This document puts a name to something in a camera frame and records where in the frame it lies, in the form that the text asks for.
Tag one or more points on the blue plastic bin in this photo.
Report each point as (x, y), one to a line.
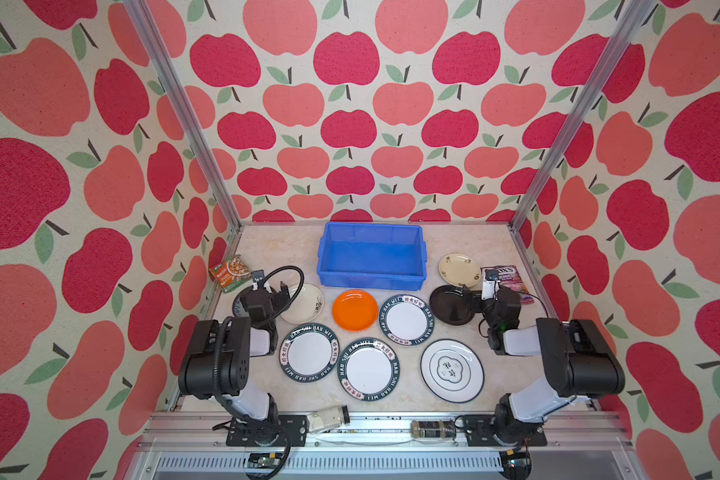
(372, 256)

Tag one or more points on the orange plate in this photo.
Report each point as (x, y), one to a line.
(355, 310)

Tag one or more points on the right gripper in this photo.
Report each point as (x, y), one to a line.
(483, 303)

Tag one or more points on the grey-green patterned plate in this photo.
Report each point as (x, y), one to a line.
(238, 310)

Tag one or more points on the purple candy bag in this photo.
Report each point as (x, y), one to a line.
(510, 278)

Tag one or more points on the black plate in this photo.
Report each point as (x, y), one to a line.
(452, 305)

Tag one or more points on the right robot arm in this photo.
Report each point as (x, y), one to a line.
(577, 363)

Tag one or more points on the beige connector box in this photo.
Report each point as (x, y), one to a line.
(328, 419)

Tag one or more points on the green-rim hao wei plate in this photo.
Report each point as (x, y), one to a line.
(406, 320)
(309, 353)
(368, 369)

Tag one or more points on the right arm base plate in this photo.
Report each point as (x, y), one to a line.
(487, 431)

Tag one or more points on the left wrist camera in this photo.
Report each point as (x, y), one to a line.
(257, 276)

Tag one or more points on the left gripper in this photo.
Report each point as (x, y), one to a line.
(263, 303)

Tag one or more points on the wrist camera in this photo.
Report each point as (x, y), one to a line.
(490, 284)
(257, 276)

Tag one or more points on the white plate green cloud outline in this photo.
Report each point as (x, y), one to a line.
(452, 371)

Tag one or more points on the small dark electronics module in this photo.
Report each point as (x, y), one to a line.
(440, 430)

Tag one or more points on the right aluminium frame post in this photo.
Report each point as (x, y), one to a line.
(626, 28)

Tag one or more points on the aluminium frame post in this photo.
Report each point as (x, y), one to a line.
(626, 28)
(146, 27)

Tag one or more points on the plain cream plate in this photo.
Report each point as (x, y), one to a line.
(306, 307)

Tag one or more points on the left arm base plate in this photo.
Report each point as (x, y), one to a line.
(291, 427)

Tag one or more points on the cream patterned small plate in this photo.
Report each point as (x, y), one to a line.
(460, 270)

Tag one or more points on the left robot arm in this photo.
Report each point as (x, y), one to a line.
(217, 362)

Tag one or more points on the orange noodle snack packet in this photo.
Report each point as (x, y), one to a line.
(230, 273)

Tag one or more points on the front aluminium frame rail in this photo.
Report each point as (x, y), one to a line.
(378, 445)

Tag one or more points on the left aluminium frame post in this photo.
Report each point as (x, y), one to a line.
(146, 27)

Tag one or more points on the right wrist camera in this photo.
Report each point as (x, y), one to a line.
(490, 284)

